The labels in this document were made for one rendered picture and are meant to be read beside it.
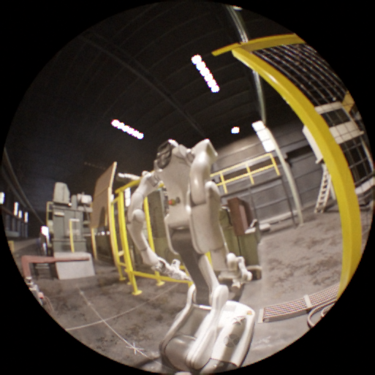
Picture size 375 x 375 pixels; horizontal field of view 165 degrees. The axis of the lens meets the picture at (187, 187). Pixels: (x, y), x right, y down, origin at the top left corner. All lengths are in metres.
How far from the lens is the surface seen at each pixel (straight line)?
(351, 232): 0.43
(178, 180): 0.69
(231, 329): 0.94
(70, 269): 3.70
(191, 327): 0.87
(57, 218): 4.40
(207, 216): 0.41
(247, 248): 2.13
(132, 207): 0.76
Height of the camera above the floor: 1.04
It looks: 17 degrees up
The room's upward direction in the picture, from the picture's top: 11 degrees counter-clockwise
